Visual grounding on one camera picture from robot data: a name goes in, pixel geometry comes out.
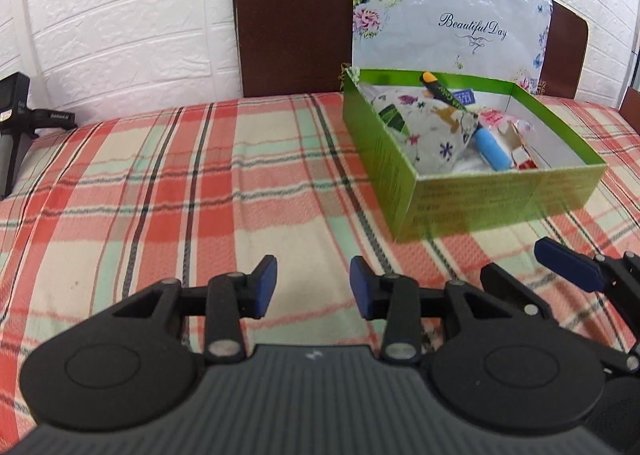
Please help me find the clear bag with red print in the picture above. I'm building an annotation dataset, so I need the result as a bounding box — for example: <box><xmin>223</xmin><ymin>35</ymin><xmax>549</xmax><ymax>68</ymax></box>
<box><xmin>475</xmin><ymin>106</ymin><xmax>534</xmax><ymax>147</ymax></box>

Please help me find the green cardboard box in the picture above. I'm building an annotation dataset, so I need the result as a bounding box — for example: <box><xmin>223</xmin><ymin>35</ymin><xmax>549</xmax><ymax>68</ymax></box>
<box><xmin>341</xmin><ymin>66</ymin><xmax>610</xmax><ymax>243</ymax></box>

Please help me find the floral cloth pouch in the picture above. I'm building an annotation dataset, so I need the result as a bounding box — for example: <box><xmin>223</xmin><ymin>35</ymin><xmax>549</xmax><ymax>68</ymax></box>
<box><xmin>369</xmin><ymin>88</ymin><xmax>484</xmax><ymax>174</ymax></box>

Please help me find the plaid blanket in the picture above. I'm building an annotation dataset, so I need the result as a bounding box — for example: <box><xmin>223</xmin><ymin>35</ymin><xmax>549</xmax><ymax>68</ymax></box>
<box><xmin>0</xmin><ymin>91</ymin><xmax>640</xmax><ymax>455</ymax></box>

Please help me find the brown wooden headboard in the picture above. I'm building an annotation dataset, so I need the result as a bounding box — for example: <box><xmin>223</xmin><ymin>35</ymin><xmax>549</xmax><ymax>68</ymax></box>
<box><xmin>231</xmin><ymin>0</ymin><xmax>590</xmax><ymax>99</ymax></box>

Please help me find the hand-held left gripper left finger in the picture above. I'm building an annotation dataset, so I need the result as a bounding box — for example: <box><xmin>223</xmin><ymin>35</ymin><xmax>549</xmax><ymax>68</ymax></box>
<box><xmin>112</xmin><ymin>255</ymin><xmax>279</xmax><ymax>363</ymax></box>

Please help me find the black marker with yellow end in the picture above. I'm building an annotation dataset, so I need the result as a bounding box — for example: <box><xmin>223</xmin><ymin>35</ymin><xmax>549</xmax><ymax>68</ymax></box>
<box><xmin>419</xmin><ymin>71</ymin><xmax>469</xmax><ymax>112</ymax></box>

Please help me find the blue cylinder stick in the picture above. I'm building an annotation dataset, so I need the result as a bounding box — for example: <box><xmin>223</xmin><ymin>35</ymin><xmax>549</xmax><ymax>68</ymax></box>
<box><xmin>473</xmin><ymin>128</ymin><xmax>514</xmax><ymax>171</ymax></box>

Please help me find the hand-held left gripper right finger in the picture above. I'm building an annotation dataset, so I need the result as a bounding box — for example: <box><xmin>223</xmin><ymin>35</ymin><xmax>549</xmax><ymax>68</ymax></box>
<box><xmin>349</xmin><ymin>256</ymin><xmax>508</xmax><ymax>363</ymax></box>

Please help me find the brown wooden furniture piece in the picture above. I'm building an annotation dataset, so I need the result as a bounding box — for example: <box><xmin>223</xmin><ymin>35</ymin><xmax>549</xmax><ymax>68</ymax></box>
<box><xmin>619</xmin><ymin>88</ymin><xmax>640</xmax><ymax>134</ymax></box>

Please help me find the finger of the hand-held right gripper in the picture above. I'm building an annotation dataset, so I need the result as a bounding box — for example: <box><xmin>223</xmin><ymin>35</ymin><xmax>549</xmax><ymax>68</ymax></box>
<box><xmin>480</xmin><ymin>262</ymin><xmax>640</xmax><ymax>377</ymax></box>
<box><xmin>533</xmin><ymin>237</ymin><xmax>640</xmax><ymax>294</ymax></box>

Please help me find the red and white box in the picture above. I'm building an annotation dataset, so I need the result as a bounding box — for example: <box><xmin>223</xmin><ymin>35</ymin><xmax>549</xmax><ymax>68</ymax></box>
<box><xmin>510</xmin><ymin>145</ymin><xmax>540</xmax><ymax>170</ymax></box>

